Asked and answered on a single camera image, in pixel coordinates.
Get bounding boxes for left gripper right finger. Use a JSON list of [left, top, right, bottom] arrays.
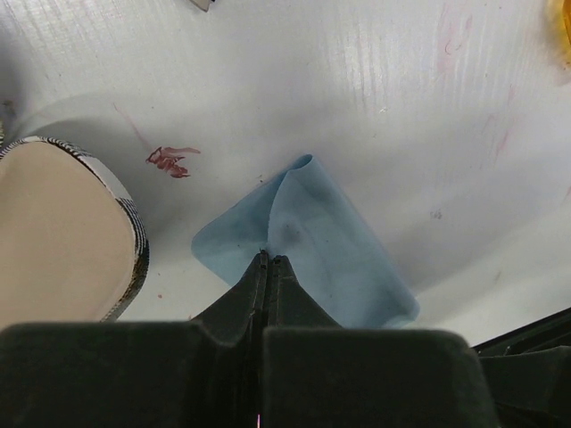
[[261, 257, 498, 427]]

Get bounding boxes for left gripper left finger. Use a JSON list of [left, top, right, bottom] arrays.
[[1, 252, 268, 427]]

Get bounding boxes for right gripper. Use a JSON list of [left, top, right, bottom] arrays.
[[475, 309, 570, 427]]

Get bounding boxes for blue cleaning cloth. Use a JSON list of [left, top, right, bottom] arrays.
[[191, 155, 419, 328]]

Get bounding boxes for plaid glasses case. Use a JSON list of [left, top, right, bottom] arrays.
[[1, 136, 150, 327]]

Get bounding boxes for orange sunglasses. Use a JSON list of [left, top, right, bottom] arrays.
[[545, 0, 570, 70]]

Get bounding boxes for black round sunglasses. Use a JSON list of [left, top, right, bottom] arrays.
[[189, 0, 217, 12]]

